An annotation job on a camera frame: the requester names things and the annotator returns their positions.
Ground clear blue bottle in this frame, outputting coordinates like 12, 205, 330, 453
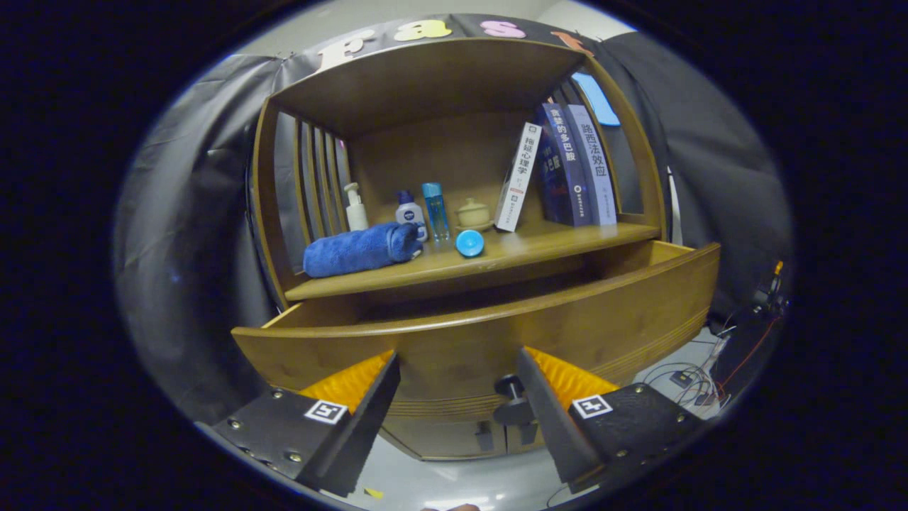
421, 182, 451, 242

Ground white bottle with blue cap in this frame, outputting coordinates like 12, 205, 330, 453
394, 189, 428, 243

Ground dark blue book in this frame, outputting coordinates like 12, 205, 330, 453
536, 103, 593, 228

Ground beige lidded teacup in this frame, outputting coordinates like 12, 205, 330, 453
455, 198, 494, 233

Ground wooden drawer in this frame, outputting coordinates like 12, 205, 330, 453
231, 240, 721, 421

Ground floor cables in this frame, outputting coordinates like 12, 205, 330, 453
635, 323, 770, 412

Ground pale grey book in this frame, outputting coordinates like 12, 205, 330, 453
565, 104, 618, 226

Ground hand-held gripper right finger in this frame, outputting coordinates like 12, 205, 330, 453
516, 346, 705, 495

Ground black clamp with orange tip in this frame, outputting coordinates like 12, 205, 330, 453
753, 260, 790, 317

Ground black drawer knob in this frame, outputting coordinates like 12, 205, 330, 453
493, 374, 534, 427

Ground black backdrop cloth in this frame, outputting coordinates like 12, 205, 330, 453
113, 14, 794, 427

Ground blue rolled towel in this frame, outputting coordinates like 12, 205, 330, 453
303, 221, 424, 279

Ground wooden cabinet door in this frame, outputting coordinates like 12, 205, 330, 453
497, 422, 550, 455
383, 417, 506, 462

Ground wooden cabinet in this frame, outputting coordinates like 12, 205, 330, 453
245, 37, 671, 462

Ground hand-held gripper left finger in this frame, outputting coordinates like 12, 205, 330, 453
195, 349, 402, 498

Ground white pump bottle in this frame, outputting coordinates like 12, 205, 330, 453
343, 182, 370, 232

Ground white book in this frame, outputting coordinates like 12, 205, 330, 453
494, 121, 543, 233

